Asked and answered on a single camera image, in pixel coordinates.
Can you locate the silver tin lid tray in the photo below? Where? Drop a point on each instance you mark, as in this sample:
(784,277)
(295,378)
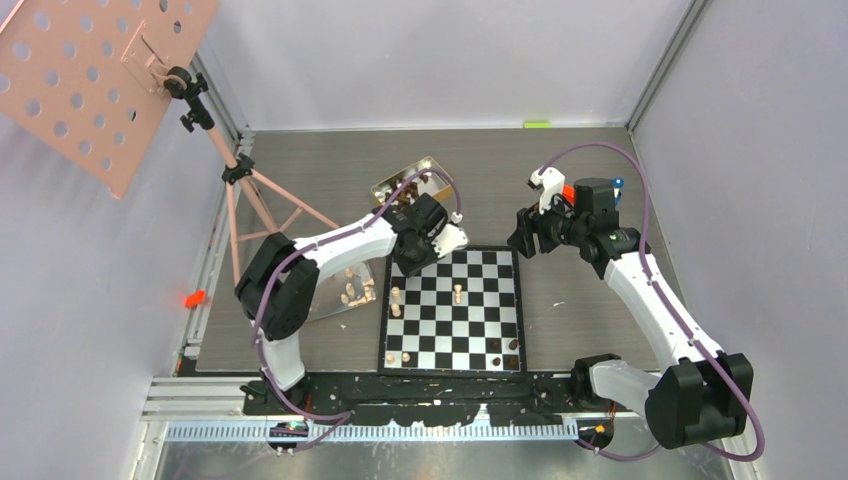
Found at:
(350,288)

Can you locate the pink perforated music stand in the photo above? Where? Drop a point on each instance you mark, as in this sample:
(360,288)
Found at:
(94,80)

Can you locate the orange clip on rail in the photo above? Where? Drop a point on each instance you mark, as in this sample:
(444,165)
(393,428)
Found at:
(194,299)

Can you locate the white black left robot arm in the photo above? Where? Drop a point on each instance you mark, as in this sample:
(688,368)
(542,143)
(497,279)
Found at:
(277,288)

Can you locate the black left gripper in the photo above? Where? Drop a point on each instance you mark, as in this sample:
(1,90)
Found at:
(408,268)

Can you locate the red toy block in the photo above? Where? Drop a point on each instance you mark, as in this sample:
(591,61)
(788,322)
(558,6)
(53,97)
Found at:
(569,193)

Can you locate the black white chessboard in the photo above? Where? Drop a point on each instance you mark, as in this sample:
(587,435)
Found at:
(445,339)

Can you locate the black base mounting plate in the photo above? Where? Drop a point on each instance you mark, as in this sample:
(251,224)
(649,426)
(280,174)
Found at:
(371,399)

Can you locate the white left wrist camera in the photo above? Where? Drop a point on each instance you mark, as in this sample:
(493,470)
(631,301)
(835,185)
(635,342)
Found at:
(451,238)

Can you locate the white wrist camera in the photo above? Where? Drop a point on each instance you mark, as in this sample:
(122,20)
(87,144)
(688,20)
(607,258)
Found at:
(451,238)
(547,182)

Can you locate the gold tin with dark pieces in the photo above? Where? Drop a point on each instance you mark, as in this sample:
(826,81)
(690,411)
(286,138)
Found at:
(427,183)

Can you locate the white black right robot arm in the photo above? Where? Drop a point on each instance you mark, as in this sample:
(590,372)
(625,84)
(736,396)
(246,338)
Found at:
(703,393)

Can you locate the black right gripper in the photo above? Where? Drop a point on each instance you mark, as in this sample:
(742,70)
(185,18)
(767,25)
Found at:
(523,239)

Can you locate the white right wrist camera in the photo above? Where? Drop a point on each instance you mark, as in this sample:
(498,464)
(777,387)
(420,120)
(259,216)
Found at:
(547,182)

